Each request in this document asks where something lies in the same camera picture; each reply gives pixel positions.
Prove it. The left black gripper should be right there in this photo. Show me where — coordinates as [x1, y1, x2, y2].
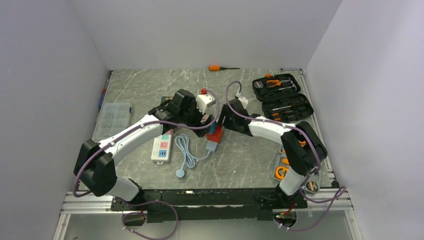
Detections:
[179, 98, 214, 137]

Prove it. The red cube adapter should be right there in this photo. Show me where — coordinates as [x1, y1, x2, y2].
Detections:
[206, 125, 224, 143]

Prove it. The light blue cable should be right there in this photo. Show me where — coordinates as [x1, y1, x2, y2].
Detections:
[174, 133, 213, 179]

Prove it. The white power strip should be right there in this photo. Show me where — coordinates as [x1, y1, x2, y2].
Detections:
[150, 129, 173, 165]

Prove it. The blue power strip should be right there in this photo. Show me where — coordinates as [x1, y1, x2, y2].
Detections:
[206, 122, 218, 153]

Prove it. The green cube plug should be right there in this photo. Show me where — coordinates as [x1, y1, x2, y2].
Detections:
[160, 96, 173, 106]

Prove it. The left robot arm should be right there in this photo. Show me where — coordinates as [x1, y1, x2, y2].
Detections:
[72, 88, 220, 210]

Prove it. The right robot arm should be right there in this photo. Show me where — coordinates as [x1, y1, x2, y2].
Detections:
[218, 98, 328, 208]

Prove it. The black tool case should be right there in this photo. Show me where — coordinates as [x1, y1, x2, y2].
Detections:
[252, 73, 314, 123]

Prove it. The clear plastic screw box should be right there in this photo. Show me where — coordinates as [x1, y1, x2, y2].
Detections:
[91, 102, 132, 142]

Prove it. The orange tape measure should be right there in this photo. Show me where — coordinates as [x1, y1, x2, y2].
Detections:
[274, 166, 289, 180]

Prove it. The blue red pen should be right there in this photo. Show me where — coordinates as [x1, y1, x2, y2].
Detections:
[98, 80, 109, 110]

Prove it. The grey tool tray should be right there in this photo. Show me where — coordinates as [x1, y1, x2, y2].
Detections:
[273, 145, 322, 194]

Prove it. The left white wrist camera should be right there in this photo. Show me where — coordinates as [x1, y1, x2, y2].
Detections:
[195, 88, 216, 115]

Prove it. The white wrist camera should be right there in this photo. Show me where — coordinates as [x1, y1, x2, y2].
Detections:
[237, 96, 249, 109]
[195, 88, 216, 115]

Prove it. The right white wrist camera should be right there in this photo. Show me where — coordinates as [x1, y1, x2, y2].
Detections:
[237, 96, 249, 109]

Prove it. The orange handled screwdriver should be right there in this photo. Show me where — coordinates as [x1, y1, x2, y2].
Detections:
[208, 65, 240, 72]

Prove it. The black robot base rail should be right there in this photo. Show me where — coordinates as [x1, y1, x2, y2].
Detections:
[110, 187, 308, 223]

